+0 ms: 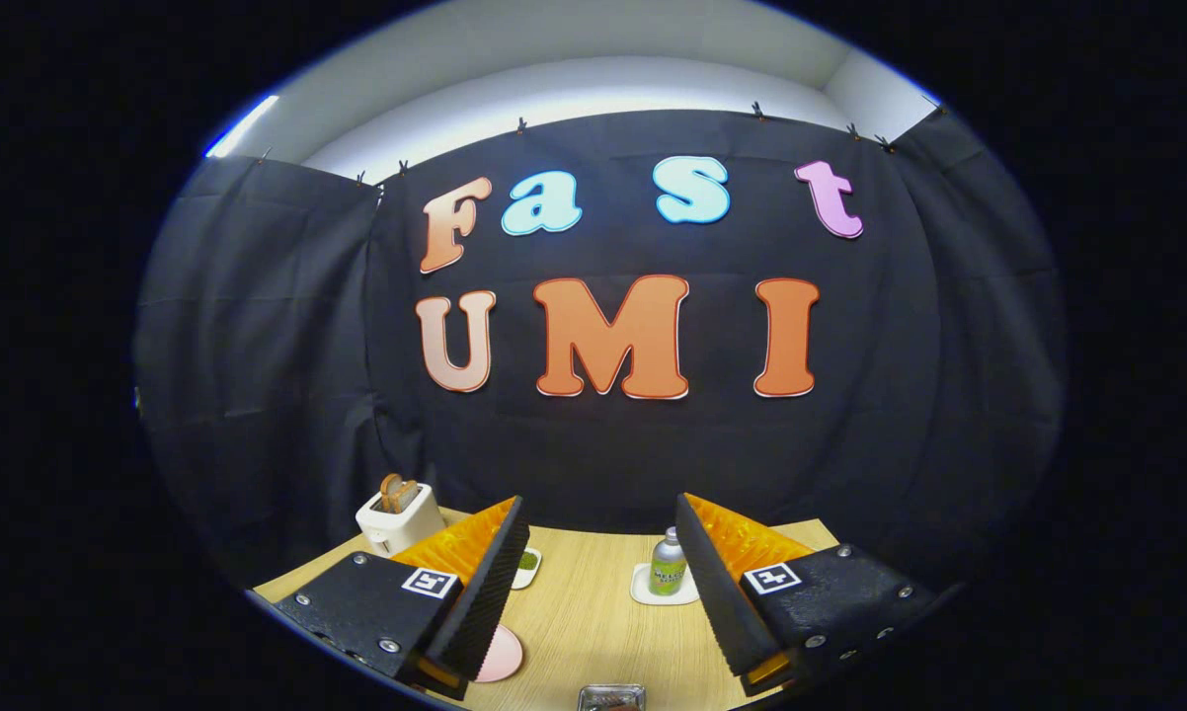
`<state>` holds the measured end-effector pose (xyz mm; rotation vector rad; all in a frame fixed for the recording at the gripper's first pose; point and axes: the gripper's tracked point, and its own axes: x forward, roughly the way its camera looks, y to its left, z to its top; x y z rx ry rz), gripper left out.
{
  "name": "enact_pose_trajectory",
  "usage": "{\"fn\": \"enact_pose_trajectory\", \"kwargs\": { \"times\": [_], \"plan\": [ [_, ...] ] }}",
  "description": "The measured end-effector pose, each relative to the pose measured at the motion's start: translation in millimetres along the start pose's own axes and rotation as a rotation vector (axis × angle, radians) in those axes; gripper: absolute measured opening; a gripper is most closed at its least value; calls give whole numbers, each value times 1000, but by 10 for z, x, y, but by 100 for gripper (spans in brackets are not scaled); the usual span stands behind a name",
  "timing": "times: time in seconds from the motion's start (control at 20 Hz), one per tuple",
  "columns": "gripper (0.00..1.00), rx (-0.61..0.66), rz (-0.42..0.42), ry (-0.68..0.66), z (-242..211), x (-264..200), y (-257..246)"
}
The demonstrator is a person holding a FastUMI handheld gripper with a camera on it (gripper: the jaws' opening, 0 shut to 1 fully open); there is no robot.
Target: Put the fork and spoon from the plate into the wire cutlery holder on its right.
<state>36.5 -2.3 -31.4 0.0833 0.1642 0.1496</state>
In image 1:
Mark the toasted bread slice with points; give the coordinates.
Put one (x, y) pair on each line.
(393, 492)

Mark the perforated steel basket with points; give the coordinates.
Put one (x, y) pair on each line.
(593, 696)

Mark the white divided tray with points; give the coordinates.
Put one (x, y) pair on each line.
(524, 581)

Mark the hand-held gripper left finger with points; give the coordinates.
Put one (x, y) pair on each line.
(480, 612)

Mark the green label metal bottle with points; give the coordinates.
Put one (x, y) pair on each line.
(668, 573)

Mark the pink round plate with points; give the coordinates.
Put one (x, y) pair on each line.
(503, 657)

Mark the ceiling light strip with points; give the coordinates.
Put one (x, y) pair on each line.
(243, 126)

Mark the white square coaster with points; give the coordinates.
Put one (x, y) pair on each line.
(643, 595)

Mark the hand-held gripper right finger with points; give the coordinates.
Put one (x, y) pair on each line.
(717, 602)

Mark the cream white toaster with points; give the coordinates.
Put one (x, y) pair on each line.
(396, 528)

